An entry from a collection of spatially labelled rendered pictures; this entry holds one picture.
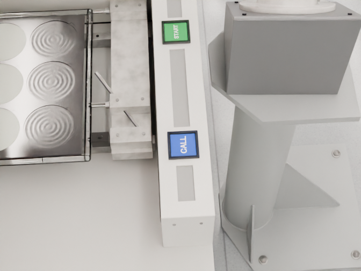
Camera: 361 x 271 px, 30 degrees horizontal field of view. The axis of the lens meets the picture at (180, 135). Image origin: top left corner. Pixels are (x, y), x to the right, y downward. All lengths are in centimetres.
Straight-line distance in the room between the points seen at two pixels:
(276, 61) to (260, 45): 6
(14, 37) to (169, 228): 55
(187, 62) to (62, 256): 44
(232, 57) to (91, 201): 40
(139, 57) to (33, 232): 42
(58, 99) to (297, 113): 50
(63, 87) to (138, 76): 16
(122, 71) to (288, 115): 36
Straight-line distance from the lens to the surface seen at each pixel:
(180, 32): 137
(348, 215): 226
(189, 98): 128
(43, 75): 141
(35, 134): 134
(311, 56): 136
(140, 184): 135
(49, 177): 138
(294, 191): 211
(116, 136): 130
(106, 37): 151
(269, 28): 128
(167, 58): 133
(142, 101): 134
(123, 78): 141
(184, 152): 121
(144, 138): 130
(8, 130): 136
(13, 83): 142
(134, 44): 146
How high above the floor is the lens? 203
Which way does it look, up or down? 60 degrees down
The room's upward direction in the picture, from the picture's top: 1 degrees counter-clockwise
